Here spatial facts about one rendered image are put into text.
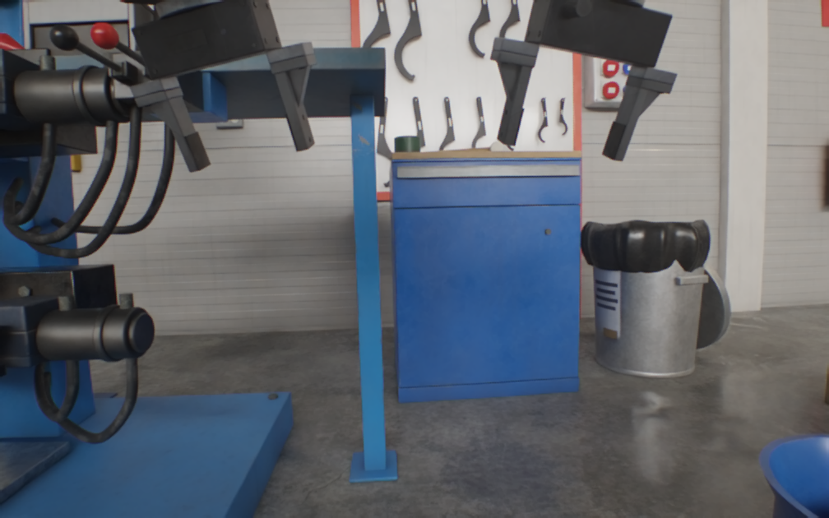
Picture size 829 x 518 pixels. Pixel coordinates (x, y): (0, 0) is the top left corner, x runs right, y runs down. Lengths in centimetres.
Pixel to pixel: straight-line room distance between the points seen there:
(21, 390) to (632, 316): 213
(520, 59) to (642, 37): 12
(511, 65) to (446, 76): 242
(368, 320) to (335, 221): 168
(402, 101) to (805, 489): 254
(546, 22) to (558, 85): 260
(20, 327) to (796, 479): 129
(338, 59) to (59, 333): 78
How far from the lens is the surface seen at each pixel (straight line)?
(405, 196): 155
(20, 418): 162
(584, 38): 48
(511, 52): 46
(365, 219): 110
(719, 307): 235
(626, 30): 50
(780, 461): 78
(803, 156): 413
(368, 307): 112
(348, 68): 98
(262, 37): 47
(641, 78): 53
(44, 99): 104
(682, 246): 198
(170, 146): 97
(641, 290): 198
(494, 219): 160
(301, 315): 285
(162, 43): 51
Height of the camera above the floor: 69
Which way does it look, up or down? 5 degrees down
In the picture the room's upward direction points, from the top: 1 degrees counter-clockwise
